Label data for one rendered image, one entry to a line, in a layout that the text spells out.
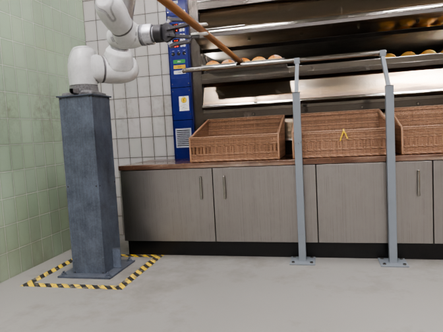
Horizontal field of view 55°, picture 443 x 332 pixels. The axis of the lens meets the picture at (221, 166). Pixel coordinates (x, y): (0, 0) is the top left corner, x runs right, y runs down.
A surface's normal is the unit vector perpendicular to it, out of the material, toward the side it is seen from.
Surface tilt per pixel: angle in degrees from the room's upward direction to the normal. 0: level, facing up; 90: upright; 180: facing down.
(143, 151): 90
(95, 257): 90
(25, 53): 90
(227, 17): 70
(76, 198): 90
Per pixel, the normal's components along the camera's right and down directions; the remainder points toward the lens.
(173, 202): -0.23, 0.09
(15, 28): 0.97, -0.04
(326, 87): -0.24, -0.25
